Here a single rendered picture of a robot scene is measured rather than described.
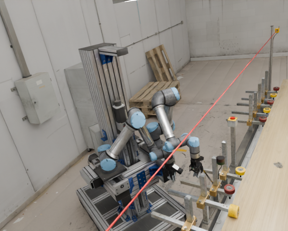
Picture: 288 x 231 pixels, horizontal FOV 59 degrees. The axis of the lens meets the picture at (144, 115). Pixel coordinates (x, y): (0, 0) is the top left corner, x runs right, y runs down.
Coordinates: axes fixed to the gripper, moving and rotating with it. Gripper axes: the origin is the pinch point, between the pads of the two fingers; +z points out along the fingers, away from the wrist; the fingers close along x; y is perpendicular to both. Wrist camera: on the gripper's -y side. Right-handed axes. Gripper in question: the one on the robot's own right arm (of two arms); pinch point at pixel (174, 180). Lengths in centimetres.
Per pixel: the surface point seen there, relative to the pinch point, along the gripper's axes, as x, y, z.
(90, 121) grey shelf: -106, 212, 18
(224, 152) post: -27, -37, -20
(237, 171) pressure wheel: -22, -49, -8
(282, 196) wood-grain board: -5, -84, -7
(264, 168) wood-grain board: -33, -68, -7
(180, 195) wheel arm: 26.3, -19.6, -12.7
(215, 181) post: -2.5, -37.0, -8.8
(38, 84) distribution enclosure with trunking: -33, 207, -72
